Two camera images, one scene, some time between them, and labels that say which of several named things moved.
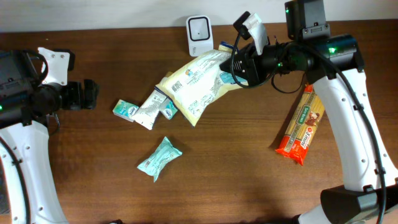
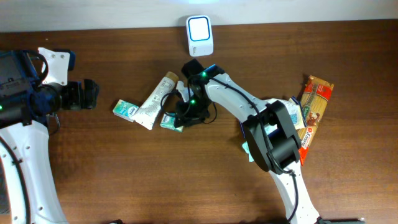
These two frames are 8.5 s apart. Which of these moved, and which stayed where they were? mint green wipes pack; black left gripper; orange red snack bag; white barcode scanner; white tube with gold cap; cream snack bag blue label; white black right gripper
Moved: white black right gripper; cream snack bag blue label; mint green wipes pack
Stayed: white barcode scanner; orange red snack bag; white tube with gold cap; black left gripper
